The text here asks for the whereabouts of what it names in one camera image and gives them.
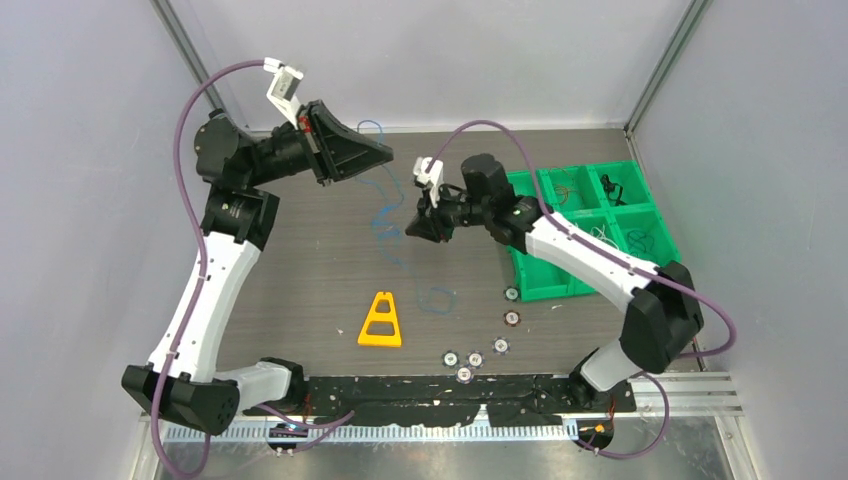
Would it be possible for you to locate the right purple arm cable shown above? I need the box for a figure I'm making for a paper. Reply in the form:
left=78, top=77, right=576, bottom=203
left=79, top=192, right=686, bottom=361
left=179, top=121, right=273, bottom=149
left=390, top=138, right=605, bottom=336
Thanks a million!
left=423, top=119, right=738, bottom=461

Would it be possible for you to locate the green six-compartment bin tray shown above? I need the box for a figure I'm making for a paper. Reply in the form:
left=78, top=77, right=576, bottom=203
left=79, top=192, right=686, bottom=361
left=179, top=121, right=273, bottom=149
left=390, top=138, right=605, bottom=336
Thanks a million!
left=507, top=161, right=681, bottom=302

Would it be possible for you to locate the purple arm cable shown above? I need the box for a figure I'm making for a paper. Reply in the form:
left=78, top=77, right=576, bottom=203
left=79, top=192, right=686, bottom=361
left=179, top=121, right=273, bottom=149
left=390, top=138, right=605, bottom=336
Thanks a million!
left=149, top=59, right=356, bottom=480
left=423, top=119, right=738, bottom=461

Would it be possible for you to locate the aluminium front rail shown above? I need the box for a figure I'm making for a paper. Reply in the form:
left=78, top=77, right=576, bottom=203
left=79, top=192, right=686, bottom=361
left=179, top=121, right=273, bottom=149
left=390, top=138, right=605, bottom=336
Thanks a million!
left=139, top=372, right=745, bottom=444

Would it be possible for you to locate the blue poker chip right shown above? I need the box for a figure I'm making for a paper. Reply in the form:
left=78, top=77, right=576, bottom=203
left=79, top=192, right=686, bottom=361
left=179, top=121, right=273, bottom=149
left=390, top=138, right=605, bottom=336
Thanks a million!
left=492, top=337, right=511, bottom=355

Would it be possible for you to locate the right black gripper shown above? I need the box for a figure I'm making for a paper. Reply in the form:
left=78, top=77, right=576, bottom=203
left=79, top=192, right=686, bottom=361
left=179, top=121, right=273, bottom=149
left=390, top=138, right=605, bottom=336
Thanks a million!
left=407, top=181, right=492, bottom=244

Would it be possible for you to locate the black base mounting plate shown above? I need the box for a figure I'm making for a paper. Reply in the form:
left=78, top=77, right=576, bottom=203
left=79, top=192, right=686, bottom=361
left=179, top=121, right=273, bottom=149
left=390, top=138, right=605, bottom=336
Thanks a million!
left=267, top=374, right=636, bottom=427

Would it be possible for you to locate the blue poker chip bottom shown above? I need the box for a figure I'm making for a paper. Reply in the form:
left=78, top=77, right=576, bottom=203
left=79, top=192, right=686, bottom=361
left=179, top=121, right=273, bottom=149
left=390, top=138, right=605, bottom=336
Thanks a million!
left=455, top=366, right=474, bottom=384

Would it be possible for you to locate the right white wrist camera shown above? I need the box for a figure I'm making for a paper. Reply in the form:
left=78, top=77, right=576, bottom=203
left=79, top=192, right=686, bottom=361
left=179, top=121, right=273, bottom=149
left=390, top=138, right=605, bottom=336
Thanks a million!
left=412, top=157, right=444, bottom=208

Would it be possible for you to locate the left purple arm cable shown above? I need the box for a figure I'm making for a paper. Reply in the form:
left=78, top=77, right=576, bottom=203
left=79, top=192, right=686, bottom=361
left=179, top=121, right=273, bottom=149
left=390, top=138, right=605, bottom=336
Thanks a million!
left=149, top=59, right=356, bottom=480

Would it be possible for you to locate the blue poker chip middle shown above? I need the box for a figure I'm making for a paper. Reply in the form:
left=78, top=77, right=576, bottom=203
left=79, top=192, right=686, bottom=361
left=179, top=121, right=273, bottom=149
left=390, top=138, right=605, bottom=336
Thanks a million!
left=466, top=351, right=485, bottom=369

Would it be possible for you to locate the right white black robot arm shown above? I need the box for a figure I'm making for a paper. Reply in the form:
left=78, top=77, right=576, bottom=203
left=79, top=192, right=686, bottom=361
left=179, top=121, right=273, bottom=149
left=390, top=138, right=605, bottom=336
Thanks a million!
left=405, top=154, right=704, bottom=411

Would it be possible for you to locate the yellow triangular plastic piece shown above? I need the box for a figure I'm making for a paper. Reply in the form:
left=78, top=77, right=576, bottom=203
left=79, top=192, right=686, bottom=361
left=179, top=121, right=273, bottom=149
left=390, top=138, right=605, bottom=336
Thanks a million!
left=357, top=291, right=403, bottom=348

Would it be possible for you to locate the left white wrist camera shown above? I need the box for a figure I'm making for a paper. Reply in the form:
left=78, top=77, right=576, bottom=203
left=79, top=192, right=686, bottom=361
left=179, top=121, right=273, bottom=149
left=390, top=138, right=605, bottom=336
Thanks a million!
left=263, top=57, right=304, bottom=129

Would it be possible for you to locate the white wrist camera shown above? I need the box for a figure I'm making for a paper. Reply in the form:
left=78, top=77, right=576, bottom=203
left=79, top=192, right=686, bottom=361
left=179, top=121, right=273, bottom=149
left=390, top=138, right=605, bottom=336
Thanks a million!
left=263, top=57, right=304, bottom=129
left=412, top=157, right=444, bottom=208

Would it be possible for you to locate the black ribbon cable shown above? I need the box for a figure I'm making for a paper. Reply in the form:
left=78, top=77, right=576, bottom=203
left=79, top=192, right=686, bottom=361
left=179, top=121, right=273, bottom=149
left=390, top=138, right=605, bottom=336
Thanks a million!
left=599, top=174, right=628, bottom=207

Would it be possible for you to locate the brown poker chip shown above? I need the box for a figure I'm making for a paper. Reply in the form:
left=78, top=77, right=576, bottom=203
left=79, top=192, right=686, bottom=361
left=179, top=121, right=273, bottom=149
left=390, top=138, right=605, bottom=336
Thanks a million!
left=503, top=310, right=521, bottom=327

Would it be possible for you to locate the blue wire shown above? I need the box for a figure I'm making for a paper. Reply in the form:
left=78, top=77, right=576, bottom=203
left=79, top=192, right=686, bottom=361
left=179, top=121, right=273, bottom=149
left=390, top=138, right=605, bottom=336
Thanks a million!
left=356, top=119, right=458, bottom=317
left=625, top=228, right=657, bottom=258

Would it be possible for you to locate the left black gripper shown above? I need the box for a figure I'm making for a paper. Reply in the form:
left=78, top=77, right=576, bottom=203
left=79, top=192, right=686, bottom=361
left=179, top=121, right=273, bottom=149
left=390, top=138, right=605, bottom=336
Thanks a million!
left=247, top=99, right=393, bottom=187

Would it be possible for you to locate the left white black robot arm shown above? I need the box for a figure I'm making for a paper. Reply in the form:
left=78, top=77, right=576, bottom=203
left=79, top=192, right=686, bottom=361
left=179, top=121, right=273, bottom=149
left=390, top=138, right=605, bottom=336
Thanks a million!
left=121, top=100, right=394, bottom=436

